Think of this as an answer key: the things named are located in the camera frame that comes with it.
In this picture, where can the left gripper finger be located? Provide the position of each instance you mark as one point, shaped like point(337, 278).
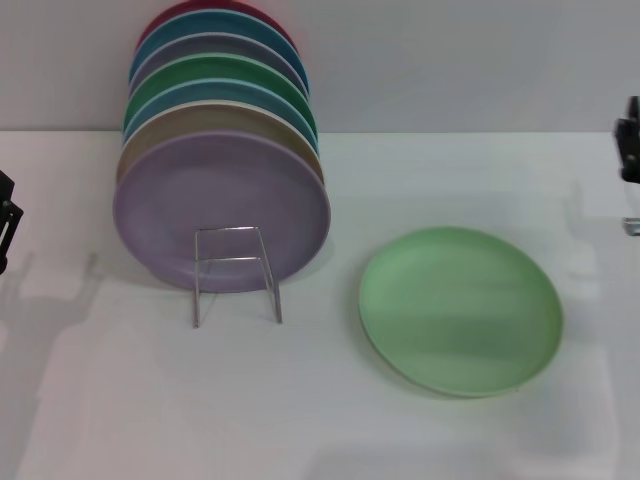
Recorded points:
point(6, 225)

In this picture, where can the red plate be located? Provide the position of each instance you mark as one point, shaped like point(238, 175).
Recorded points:
point(165, 11)

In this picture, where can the deep blue plate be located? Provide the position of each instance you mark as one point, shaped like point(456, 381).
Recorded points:
point(165, 37)

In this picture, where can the grey purple plate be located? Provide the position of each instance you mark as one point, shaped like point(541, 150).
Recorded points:
point(200, 47)

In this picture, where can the light green plate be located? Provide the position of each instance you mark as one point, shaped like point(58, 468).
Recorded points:
point(450, 315)

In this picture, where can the tan plate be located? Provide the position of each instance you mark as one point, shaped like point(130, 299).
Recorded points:
point(150, 135)

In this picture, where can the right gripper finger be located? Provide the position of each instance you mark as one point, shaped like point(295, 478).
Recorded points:
point(631, 137)

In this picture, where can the dark green plate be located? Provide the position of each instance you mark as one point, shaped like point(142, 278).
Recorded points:
point(210, 67)

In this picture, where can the light blue plate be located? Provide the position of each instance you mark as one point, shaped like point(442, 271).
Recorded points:
point(210, 90)

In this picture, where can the lavender plate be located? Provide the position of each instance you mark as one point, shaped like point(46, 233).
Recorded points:
point(220, 190)

